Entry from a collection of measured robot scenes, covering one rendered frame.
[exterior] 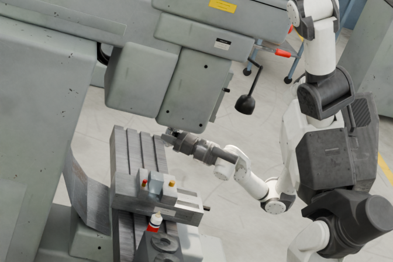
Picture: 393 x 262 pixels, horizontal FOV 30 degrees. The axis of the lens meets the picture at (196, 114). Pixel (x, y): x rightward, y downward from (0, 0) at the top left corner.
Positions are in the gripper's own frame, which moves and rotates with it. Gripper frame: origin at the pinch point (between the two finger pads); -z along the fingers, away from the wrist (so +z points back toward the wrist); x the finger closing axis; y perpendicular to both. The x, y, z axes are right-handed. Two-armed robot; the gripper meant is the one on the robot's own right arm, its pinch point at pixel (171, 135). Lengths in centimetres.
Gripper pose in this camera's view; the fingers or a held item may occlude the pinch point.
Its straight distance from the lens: 271.9
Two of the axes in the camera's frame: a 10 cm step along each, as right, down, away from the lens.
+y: -3.2, 8.5, 4.2
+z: 9.0, 4.1, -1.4
